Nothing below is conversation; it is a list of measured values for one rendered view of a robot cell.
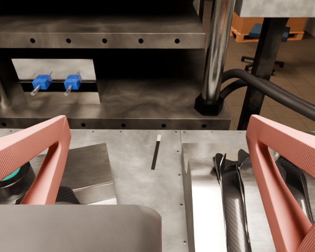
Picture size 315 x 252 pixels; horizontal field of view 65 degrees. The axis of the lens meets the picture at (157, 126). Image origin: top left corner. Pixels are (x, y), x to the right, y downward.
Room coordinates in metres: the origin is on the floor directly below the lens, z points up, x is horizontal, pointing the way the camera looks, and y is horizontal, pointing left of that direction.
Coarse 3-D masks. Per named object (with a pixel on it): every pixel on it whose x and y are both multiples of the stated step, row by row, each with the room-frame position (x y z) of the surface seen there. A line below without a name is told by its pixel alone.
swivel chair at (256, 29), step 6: (288, 18) 2.78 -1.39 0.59; (258, 24) 3.07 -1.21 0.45; (252, 30) 2.83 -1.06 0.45; (258, 30) 2.83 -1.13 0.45; (288, 30) 2.84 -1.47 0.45; (252, 36) 2.77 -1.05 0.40; (258, 36) 2.75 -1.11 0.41; (282, 36) 2.64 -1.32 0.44; (246, 66) 2.76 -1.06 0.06; (282, 66) 2.84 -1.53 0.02
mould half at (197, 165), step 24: (192, 144) 0.47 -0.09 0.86; (216, 144) 0.47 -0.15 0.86; (240, 144) 0.47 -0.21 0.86; (192, 168) 0.32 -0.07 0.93; (240, 168) 0.32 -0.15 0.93; (192, 192) 0.27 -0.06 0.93; (216, 192) 0.27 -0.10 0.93; (312, 192) 0.27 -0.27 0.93; (192, 216) 0.24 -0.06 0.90; (216, 216) 0.24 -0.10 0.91; (264, 216) 0.24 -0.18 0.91; (192, 240) 0.21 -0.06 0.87; (216, 240) 0.20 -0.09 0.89; (264, 240) 0.20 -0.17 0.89
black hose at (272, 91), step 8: (224, 72) 0.78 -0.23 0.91; (232, 72) 0.75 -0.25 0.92; (240, 72) 0.73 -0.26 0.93; (248, 72) 0.72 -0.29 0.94; (224, 80) 0.78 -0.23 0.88; (248, 80) 0.69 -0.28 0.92; (256, 80) 0.67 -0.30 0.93; (256, 88) 0.66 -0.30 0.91; (264, 88) 0.64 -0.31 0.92; (272, 88) 0.64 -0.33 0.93; (272, 96) 0.62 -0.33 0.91; (280, 96) 0.61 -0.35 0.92; (288, 96) 0.61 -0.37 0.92; (288, 104) 0.59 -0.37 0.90
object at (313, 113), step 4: (296, 100) 0.59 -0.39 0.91; (292, 104) 0.59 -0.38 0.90; (296, 104) 0.58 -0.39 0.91; (300, 104) 0.58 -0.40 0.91; (304, 104) 0.58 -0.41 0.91; (292, 108) 0.58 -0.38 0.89; (296, 108) 0.58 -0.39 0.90; (300, 108) 0.57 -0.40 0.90; (304, 108) 0.57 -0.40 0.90; (308, 108) 0.57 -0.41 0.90; (312, 108) 0.57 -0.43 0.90; (300, 112) 0.57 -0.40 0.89; (304, 112) 0.56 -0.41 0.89; (308, 112) 0.56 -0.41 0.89; (312, 112) 0.56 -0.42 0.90; (308, 116) 0.56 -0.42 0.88; (312, 116) 0.55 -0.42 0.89
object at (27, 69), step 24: (24, 48) 0.88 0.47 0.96; (48, 48) 0.87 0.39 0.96; (72, 48) 0.87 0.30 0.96; (96, 48) 0.87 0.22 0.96; (24, 72) 0.78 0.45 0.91; (48, 72) 0.78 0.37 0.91; (72, 72) 0.78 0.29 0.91; (96, 72) 0.80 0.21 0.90; (48, 96) 0.78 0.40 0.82; (72, 96) 0.78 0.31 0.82; (96, 96) 0.78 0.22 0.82
